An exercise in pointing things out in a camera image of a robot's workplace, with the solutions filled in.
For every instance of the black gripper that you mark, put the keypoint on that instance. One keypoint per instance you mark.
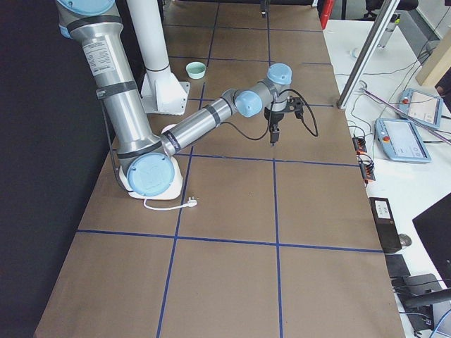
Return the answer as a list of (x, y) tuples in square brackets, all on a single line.
[(263, 4), (273, 117)]

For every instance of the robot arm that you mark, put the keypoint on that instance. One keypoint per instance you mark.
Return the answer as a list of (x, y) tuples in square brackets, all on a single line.
[(97, 26)]

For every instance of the orange black connector block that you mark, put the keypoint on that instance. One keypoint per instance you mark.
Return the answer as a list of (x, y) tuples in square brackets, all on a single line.
[(359, 145)]

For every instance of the green bowl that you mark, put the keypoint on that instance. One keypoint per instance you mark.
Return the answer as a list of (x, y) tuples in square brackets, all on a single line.
[(195, 70)]

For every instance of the near teach pendant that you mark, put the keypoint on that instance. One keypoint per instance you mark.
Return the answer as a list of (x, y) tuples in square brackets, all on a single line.
[(400, 141)]

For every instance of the teach pendant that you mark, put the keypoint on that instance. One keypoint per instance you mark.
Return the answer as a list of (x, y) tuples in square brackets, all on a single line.
[(426, 108), (400, 141)]

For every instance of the black box with label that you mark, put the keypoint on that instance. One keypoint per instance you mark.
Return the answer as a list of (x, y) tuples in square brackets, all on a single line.
[(385, 225)]

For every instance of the cream toaster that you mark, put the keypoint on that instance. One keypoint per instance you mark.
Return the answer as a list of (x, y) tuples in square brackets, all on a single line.
[(146, 171)]

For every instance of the far teach pendant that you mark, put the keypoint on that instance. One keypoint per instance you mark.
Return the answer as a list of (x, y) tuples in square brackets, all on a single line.
[(426, 108)]

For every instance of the black monitor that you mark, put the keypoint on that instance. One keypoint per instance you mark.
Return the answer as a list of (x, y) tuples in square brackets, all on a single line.
[(433, 229)]

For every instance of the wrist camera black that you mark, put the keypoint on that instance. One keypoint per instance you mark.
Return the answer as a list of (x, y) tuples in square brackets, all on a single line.
[(295, 105)]

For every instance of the aluminium frame post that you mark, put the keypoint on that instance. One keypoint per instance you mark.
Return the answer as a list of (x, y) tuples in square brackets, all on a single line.
[(378, 37)]

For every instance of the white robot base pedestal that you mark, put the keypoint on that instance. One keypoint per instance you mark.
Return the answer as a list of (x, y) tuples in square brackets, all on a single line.
[(161, 91)]

